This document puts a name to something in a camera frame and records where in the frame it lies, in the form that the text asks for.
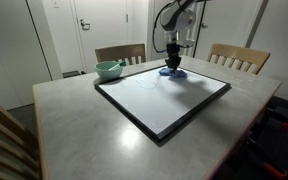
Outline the near wooden chair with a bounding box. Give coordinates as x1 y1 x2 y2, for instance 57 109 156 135
0 105 42 180

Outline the black framed whiteboard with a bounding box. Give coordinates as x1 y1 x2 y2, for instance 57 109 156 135
95 66 231 142

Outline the blue towel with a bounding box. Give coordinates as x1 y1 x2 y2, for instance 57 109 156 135
159 68 187 78

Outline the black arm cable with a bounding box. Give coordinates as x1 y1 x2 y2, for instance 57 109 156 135
151 0 196 54

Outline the white door with handle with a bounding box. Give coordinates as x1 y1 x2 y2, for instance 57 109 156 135
73 0 128 73

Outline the light wooden chair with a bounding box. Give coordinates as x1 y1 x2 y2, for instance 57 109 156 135
207 43 270 75

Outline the green marker in bowl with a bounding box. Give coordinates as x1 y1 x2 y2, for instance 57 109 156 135
108 61 126 71

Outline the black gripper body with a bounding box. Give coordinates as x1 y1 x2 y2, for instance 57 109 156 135
165 43 181 67

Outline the dark wooden chair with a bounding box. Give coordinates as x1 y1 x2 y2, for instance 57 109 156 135
95 44 146 65

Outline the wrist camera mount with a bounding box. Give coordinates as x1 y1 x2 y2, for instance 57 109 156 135
177 39 195 47

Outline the mint green bowl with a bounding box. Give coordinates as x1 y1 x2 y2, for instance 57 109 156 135
94 61 123 80

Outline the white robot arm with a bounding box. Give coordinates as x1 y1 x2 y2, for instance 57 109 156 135
160 0 202 71

